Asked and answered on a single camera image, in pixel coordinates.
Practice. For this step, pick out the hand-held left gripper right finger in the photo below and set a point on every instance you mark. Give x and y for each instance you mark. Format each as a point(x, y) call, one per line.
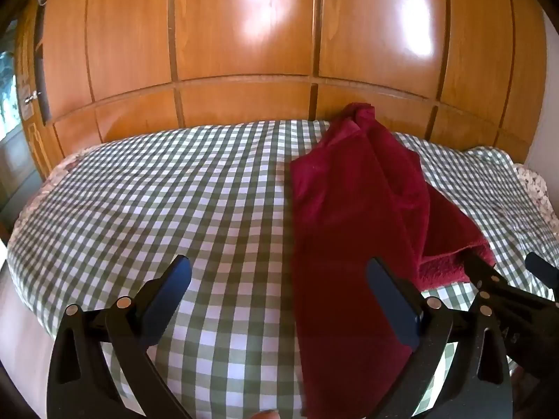
point(393, 305)

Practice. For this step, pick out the wooden wardrobe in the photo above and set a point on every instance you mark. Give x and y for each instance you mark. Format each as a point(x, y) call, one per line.
point(244, 30)

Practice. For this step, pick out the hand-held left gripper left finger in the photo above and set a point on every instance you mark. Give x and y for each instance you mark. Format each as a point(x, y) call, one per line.
point(170, 297)

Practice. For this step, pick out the floral bedcover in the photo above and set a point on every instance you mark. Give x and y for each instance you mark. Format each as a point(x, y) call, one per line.
point(535, 187)

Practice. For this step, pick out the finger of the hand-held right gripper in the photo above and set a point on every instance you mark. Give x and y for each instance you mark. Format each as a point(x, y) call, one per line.
point(543, 270)
point(515, 301)

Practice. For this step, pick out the dark red cloth garment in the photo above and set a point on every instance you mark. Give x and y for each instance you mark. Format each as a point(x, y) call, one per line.
point(349, 227)

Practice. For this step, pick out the wooden glazed door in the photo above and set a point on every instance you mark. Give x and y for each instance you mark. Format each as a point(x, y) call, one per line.
point(13, 152)

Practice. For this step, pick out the green white checked bedsheet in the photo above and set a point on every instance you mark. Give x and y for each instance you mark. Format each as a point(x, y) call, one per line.
point(174, 192)

